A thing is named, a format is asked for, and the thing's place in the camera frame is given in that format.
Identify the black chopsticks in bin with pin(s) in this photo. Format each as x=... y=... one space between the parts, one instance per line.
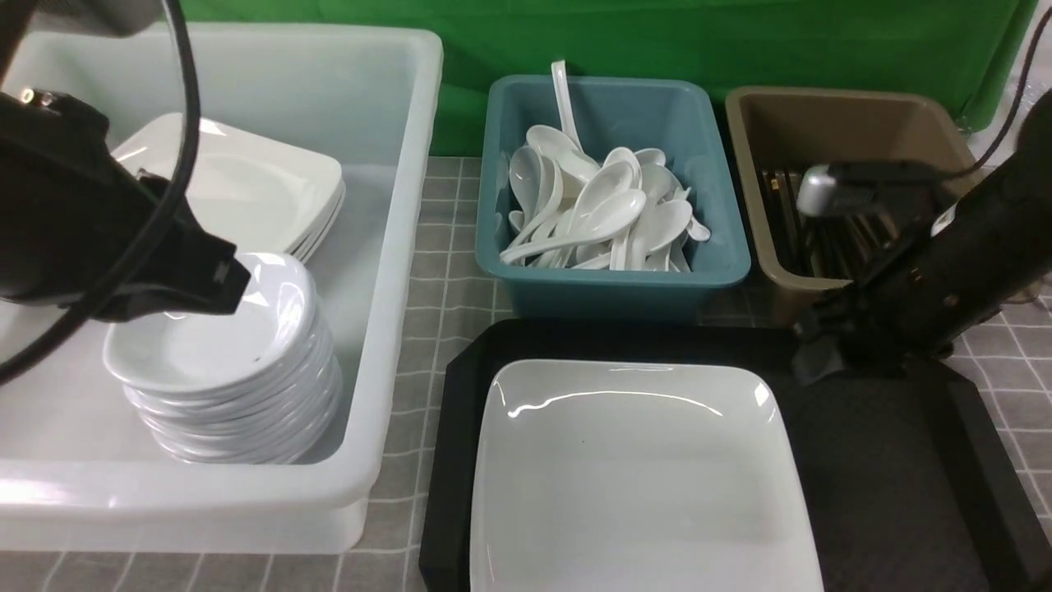
x=830 y=248

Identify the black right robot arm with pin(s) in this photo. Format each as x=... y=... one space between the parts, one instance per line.
x=1001 y=228

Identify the stack of small white bowls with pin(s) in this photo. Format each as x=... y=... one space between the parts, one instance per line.
x=259 y=387

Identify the large white square plate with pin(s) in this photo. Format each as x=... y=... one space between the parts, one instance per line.
x=602 y=476

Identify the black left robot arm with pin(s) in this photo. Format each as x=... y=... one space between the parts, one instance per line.
x=116 y=19

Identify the large white plastic tub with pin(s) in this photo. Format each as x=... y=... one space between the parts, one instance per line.
x=80 y=470

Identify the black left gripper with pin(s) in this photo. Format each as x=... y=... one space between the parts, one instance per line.
x=69 y=210

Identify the grey checkered tablecloth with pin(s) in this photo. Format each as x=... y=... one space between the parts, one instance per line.
x=449 y=302

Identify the stack of white square plates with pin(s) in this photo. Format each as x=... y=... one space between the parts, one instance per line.
x=261 y=194

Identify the teal plastic bin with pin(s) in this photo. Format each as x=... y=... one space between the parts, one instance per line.
x=674 y=116

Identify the black serving tray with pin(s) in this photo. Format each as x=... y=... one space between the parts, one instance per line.
x=906 y=481

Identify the pile of white spoons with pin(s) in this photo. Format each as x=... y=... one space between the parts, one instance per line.
x=627 y=213

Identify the upright white spoon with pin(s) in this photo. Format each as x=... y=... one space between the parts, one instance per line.
x=565 y=109

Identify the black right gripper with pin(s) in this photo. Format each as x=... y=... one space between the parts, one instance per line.
x=912 y=302

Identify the brown plastic bin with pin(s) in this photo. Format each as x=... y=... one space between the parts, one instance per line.
x=777 y=132

